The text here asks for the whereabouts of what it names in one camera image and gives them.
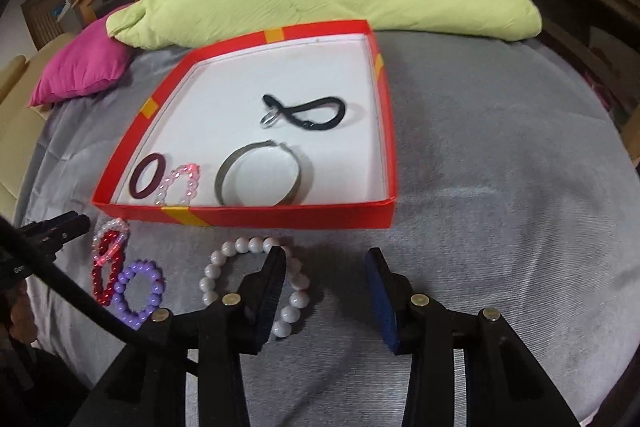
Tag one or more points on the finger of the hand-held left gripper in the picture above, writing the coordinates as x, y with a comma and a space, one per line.
60, 226

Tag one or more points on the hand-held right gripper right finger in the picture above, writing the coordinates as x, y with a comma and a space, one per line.
385, 302

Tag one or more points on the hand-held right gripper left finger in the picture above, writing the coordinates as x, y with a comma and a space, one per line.
267, 297

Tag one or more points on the red cardboard box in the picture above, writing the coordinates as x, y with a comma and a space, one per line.
300, 214

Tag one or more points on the person's left hand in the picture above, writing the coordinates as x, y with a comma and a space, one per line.
20, 322

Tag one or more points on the beige sofa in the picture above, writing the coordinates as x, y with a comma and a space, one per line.
25, 142

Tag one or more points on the silver metal bangle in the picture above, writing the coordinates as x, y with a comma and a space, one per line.
221, 177

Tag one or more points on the magenta pillow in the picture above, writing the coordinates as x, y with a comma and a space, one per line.
85, 62

